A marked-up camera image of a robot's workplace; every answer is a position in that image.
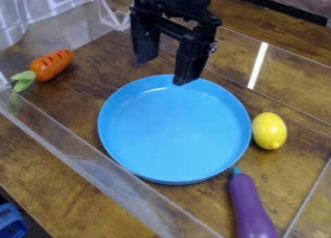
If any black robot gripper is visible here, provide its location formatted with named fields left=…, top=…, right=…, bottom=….
left=131, top=0, right=223, bottom=86

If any orange toy carrot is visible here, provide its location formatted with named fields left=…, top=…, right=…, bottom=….
left=11, top=48, right=73, bottom=93

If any blue round plate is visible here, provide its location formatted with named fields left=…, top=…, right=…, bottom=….
left=97, top=74, right=251, bottom=185

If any white mesh curtain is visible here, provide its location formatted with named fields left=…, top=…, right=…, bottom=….
left=0, top=0, right=127, bottom=51

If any yellow toy lemon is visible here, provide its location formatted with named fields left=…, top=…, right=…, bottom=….
left=252, top=112, right=287, bottom=150

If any purple toy eggplant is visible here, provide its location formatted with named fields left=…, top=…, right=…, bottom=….
left=228, top=166, right=279, bottom=238

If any blue box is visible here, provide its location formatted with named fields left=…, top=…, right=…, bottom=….
left=0, top=203, right=29, bottom=238

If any clear acrylic corner bracket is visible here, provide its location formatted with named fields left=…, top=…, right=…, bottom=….
left=96, top=0, right=130, bottom=31

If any clear acrylic front wall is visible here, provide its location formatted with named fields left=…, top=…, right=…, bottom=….
left=0, top=74, right=224, bottom=238

